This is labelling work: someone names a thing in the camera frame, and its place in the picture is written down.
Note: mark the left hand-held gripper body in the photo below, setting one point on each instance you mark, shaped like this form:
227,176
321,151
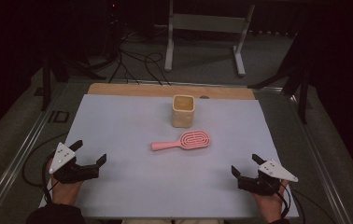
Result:
62,157

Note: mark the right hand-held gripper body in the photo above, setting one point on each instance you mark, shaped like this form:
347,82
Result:
274,171

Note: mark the pink hairbrush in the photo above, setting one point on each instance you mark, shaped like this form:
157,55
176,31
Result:
194,140

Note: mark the cream square cup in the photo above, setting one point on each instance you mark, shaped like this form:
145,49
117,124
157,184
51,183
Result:
183,118

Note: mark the person's right hand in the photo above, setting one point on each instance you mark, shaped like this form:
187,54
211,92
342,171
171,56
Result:
272,207

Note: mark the person's left hand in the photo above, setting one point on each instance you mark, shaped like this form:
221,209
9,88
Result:
64,193

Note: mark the black tripod stand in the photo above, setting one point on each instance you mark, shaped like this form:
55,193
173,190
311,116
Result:
46,81
302,87

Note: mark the white metal stand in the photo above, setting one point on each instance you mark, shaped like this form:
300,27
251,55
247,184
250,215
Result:
208,22

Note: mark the aluminium frame rail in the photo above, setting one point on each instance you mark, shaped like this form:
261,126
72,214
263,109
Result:
317,155
16,161

